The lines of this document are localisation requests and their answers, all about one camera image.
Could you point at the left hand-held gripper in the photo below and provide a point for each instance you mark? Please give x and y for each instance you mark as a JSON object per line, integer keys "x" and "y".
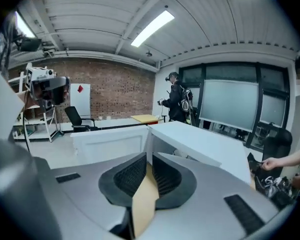
{"x": 43, "y": 84}

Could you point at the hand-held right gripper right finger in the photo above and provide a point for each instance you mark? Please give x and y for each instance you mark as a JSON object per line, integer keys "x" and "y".
{"x": 202, "y": 209}

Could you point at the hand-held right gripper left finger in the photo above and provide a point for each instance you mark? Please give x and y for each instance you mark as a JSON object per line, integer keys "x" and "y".
{"x": 90, "y": 196}

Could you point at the white microwave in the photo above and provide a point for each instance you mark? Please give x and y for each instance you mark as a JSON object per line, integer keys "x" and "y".
{"x": 202, "y": 139}

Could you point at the white shelf rack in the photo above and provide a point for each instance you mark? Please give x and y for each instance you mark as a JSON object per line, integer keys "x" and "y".
{"x": 37, "y": 124}

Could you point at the black ceiling mounted device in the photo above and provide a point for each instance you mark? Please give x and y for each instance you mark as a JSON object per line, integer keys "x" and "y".
{"x": 31, "y": 45}

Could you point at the white board with red diamond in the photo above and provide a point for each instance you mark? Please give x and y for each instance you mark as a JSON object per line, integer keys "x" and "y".
{"x": 81, "y": 101}

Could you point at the person's torso in grey shirt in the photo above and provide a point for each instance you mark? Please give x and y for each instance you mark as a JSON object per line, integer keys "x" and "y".
{"x": 2, "y": 104}

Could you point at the large wooden table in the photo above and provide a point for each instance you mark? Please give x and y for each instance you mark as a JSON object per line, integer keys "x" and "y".
{"x": 143, "y": 201}

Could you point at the long ceiling light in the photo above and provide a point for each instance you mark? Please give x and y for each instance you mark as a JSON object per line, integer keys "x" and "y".
{"x": 25, "y": 26}
{"x": 152, "y": 27}

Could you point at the small wooden table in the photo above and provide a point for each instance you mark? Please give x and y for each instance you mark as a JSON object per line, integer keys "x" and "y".
{"x": 145, "y": 118}

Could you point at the red box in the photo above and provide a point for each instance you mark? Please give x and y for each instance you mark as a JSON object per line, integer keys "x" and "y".
{"x": 153, "y": 122}

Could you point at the black mesh office chair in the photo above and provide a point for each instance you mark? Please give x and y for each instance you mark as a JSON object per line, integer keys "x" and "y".
{"x": 277, "y": 144}

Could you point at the black framed window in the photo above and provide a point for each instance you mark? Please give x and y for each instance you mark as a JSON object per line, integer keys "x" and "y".
{"x": 230, "y": 104}

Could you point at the white lockers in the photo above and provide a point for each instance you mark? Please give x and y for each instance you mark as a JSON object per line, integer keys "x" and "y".
{"x": 298, "y": 121}

